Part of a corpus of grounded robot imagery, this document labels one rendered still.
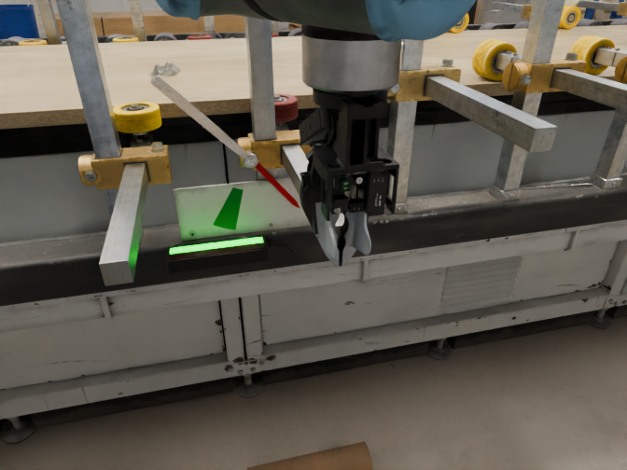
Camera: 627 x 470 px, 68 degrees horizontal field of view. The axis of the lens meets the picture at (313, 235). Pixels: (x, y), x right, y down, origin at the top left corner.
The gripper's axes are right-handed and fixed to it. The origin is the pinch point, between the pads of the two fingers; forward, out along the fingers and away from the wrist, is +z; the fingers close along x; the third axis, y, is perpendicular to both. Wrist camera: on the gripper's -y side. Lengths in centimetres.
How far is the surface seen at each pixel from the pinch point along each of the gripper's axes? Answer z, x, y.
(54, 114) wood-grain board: -7, -39, -46
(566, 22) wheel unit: -10, 126, -120
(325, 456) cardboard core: 75, 6, -23
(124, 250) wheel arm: -2.6, -24.1, -2.3
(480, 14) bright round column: 10, 237, -360
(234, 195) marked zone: 4.6, -10.0, -28.9
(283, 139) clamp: -4.6, -1.1, -29.2
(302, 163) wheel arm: -3.5, 0.2, -20.3
